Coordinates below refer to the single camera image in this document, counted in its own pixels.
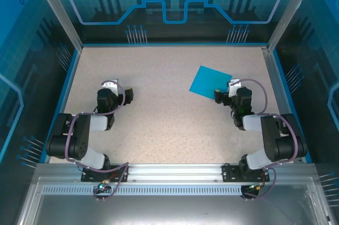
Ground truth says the blue square paper sheet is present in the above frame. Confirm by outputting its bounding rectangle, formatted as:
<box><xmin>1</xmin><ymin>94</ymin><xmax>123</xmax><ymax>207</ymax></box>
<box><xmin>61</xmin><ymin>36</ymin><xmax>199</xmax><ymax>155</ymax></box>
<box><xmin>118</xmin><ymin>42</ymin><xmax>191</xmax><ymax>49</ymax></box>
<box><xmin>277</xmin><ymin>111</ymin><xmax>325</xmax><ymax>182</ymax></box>
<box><xmin>189</xmin><ymin>65</ymin><xmax>233</xmax><ymax>101</ymax></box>

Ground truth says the blue table edge strip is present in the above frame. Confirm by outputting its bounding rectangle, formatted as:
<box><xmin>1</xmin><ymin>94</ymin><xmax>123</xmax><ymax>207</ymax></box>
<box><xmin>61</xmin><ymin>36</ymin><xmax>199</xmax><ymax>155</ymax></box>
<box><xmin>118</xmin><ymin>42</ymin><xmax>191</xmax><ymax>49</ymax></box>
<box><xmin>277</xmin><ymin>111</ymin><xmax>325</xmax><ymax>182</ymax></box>
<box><xmin>43</xmin><ymin>49</ymin><xmax>82</xmax><ymax>164</ymax></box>
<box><xmin>271</xmin><ymin>49</ymin><xmax>314</xmax><ymax>163</ymax></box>

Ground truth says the brushed metal front panel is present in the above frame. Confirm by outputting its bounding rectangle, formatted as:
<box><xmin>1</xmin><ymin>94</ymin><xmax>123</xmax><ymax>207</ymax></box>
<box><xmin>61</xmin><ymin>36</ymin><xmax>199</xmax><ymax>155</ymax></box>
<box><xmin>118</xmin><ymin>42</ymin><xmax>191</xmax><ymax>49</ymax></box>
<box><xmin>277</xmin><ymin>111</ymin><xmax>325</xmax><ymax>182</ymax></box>
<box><xmin>15</xmin><ymin>177</ymin><xmax>339</xmax><ymax>225</ymax></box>

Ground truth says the metal frame part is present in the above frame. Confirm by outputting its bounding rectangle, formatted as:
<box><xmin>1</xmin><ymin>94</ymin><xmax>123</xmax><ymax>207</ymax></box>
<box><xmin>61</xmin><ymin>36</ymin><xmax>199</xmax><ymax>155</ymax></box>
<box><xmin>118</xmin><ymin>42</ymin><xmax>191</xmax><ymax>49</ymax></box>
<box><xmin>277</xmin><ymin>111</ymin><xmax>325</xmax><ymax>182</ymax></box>
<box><xmin>102</xmin><ymin>78</ymin><xmax>119</xmax><ymax>95</ymax></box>

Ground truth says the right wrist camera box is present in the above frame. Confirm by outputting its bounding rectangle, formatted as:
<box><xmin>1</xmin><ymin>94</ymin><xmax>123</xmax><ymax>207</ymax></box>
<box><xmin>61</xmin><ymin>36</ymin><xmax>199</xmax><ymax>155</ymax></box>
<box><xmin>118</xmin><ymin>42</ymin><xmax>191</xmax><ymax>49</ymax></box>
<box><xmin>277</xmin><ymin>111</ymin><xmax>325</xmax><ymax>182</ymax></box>
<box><xmin>227</xmin><ymin>78</ymin><xmax>243</xmax><ymax>97</ymax></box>

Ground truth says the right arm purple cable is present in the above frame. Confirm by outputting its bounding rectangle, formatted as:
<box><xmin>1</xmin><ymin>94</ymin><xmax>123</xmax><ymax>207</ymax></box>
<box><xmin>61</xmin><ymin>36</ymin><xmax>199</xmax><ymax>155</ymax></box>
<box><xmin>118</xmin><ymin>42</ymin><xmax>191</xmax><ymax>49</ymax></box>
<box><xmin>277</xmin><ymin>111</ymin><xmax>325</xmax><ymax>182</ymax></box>
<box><xmin>229</xmin><ymin>78</ymin><xmax>299</xmax><ymax>201</ymax></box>

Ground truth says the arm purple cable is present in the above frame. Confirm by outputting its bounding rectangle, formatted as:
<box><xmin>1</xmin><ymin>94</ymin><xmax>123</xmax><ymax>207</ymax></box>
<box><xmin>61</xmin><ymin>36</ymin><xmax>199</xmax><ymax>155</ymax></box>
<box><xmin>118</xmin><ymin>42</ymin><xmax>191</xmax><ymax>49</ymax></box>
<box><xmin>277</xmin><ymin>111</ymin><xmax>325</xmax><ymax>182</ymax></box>
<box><xmin>64</xmin><ymin>79</ymin><xmax>130</xmax><ymax>202</ymax></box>
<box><xmin>229</xmin><ymin>78</ymin><xmax>299</xmax><ymax>201</ymax></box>

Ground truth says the aluminium side rail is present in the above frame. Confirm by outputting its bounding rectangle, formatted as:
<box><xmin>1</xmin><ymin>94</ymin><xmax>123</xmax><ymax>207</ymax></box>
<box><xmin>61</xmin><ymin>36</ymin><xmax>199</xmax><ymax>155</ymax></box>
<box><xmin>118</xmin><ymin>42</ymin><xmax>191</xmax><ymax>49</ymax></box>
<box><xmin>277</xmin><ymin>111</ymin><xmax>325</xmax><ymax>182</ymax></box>
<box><xmin>261</xmin><ymin>46</ymin><xmax>304</xmax><ymax>164</ymax></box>

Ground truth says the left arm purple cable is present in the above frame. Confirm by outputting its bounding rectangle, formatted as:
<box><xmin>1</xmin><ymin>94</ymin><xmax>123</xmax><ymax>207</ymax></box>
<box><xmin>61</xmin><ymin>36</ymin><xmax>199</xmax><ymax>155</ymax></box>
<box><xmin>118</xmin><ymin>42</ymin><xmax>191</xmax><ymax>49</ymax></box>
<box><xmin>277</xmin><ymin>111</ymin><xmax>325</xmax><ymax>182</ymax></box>
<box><xmin>64</xmin><ymin>79</ymin><xmax>130</xmax><ymax>202</ymax></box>

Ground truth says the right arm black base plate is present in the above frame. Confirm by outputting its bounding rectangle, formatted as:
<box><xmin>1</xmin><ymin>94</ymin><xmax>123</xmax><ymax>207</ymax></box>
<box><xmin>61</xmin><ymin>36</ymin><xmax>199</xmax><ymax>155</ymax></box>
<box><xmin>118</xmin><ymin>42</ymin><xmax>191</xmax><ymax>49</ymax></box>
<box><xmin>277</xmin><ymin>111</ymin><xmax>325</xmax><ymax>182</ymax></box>
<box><xmin>221</xmin><ymin>164</ymin><xmax>271</xmax><ymax>183</ymax></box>

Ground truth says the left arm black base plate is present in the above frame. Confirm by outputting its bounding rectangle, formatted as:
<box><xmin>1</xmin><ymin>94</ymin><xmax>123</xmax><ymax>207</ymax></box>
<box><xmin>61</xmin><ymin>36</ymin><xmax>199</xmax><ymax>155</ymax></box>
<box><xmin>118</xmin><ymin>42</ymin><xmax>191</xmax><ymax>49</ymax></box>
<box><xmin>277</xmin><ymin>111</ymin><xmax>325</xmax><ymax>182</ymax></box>
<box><xmin>81</xmin><ymin>165</ymin><xmax>130</xmax><ymax>183</ymax></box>

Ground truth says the aluminium mounting rail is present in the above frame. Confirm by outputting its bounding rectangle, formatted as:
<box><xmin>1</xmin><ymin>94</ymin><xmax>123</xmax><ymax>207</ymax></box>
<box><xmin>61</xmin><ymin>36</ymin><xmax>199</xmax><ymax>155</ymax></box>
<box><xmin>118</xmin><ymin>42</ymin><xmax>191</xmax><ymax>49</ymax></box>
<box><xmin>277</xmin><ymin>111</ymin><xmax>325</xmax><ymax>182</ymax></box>
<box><xmin>34</xmin><ymin>163</ymin><xmax>317</xmax><ymax>183</ymax></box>

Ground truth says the cable connector with green light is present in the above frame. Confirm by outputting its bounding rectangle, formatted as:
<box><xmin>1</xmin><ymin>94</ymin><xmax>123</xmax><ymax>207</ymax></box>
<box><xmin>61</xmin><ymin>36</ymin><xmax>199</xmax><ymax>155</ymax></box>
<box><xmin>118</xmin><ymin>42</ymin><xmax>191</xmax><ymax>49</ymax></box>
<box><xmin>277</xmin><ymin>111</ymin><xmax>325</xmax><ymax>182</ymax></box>
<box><xmin>96</xmin><ymin>179</ymin><xmax>111</xmax><ymax>191</ymax></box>

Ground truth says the cable connector with yellow tag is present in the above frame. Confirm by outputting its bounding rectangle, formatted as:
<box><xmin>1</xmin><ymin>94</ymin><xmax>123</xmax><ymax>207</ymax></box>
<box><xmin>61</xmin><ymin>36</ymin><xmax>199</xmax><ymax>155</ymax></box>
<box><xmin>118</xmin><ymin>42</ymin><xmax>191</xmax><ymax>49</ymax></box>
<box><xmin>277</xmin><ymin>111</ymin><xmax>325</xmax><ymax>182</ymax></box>
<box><xmin>247</xmin><ymin>182</ymin><xmax>265</xmax><ymax>192</ymax></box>

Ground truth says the aluminium frame post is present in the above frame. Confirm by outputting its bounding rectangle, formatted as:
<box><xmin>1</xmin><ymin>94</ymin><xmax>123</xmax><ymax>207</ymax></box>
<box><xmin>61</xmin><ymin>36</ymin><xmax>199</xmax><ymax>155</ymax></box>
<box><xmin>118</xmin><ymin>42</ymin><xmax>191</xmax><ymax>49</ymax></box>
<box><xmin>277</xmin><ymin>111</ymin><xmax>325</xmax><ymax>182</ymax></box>
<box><xmin>266</xmin><ymin>0</ymin><xmax>320</xmax><ymax>52</ymax></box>
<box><xmin>28</xmin><ymin>0</ymin><xmax>83</xmax><ymax>51</ymax></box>

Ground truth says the slotted metal cable duct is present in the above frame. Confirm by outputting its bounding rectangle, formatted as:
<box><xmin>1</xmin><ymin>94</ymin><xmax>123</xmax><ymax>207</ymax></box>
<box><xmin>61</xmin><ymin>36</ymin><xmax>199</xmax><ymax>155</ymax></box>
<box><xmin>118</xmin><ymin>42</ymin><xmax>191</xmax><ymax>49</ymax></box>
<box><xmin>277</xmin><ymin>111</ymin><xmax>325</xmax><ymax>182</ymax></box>
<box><xmin>41</xmin><ymin>186</ymin><xmax>268</xmax><ymax>195</ymax></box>

